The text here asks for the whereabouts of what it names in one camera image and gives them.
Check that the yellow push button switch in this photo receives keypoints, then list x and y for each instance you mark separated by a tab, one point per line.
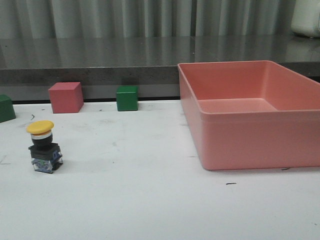
46	156

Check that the right green cube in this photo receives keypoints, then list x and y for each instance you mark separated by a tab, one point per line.
127	98

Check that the green cube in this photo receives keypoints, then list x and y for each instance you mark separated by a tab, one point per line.
127	98
7	111

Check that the grey stone counter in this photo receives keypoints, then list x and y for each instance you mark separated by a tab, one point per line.
139	60

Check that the pink plastic bin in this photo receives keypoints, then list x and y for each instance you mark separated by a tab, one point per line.
251	114

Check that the far pink cube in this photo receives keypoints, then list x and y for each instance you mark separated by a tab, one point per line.
66	97

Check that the left green cube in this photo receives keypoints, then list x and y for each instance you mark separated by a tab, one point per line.
7	111

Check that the grey pleated curtain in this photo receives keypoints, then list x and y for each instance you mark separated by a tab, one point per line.
39	19

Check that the white appliance on counter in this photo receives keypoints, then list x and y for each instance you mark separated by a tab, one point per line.
306	18

